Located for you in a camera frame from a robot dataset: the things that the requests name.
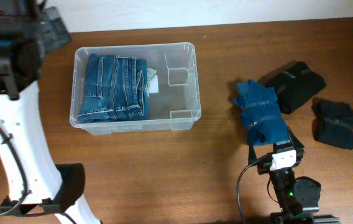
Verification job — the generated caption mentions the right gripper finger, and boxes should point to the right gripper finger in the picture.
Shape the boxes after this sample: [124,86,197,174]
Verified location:
[287,126,305,151]
[248,143,257,165]

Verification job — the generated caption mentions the teal shirt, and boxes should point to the teal shirt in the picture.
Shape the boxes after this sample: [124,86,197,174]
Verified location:
[234,80,289,146]

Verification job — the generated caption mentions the small black garment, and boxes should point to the small black garment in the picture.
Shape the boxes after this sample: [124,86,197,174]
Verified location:
[311,100,353,150]

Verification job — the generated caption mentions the large black garment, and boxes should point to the large black garment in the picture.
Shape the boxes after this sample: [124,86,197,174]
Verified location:
[265,61,326,114]

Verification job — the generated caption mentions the dark blue jeans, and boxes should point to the dark blue jeans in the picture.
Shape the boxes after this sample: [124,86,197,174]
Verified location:
[78,54,150,123]

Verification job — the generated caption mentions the clear plastic storage container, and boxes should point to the clear plastic storage container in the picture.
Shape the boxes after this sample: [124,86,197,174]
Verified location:
[70,42,201,135]

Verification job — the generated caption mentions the light blue jeans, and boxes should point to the light blue jeans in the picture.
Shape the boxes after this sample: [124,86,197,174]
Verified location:
[145,68,157,95]

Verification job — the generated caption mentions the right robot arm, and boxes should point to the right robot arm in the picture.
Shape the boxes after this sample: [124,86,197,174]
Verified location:
[248,128,321,217]

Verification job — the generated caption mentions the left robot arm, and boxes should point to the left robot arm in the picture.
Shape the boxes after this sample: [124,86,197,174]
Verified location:
[0,0,98,223]

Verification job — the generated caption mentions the white label in container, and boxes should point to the white label in container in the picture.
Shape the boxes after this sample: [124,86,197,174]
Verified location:
[148,75,159,94]

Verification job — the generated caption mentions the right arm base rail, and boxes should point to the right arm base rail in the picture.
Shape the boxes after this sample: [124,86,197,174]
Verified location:
[269,213,341,224]

